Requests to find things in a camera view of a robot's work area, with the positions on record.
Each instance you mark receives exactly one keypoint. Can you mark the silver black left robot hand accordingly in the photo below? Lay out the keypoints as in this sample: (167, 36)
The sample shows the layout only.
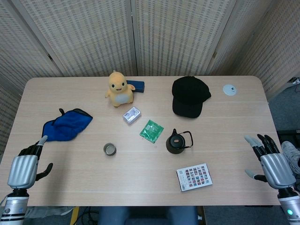
(22, 171)

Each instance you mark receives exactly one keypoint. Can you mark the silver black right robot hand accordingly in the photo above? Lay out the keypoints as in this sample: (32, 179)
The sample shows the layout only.
(276, 168)

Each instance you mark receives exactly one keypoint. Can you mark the dark green ceramic cup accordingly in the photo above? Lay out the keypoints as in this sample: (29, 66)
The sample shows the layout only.
(109, 150)

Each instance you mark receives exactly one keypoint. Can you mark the grey white sneaker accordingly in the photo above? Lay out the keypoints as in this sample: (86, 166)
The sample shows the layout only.
(290, 154)

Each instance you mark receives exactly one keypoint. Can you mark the grey crumpled cloth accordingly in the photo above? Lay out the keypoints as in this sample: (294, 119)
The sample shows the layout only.
(47, 211)

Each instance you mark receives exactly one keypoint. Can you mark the blue microfibre cloth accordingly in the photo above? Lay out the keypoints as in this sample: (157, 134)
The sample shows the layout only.
(65, 126)

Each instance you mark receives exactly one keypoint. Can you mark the flat box with picture grid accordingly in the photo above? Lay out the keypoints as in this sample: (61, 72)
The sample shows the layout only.
(194, 177)

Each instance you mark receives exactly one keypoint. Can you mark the white power strip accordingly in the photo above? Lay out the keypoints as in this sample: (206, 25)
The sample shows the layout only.
(294, 80)

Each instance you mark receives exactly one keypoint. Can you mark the white round table grommet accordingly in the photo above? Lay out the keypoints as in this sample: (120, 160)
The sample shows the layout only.
(229, 90)

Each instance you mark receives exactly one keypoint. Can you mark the blue fabric covered base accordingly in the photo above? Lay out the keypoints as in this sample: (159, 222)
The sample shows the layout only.
(112, 215)

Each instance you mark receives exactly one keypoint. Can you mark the black baseball cap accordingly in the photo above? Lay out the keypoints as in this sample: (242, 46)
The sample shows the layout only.
(187, 96)

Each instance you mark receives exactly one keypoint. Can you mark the small clear plastic box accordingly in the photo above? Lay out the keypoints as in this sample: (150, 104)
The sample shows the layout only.
(131, 115)

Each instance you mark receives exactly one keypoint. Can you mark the yellow plush dinosaur toy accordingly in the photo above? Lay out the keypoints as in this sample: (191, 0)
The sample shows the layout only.
(119, 93)

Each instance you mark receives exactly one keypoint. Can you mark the green foil packet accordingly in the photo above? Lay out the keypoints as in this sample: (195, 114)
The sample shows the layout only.
(151, 131)

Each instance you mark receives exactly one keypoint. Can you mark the dark blue rectangular box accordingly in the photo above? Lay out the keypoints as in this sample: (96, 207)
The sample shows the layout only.
(138, 86)

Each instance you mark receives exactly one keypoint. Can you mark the white woven folding screen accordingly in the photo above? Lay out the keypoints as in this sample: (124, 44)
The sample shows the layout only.
(93, 35)

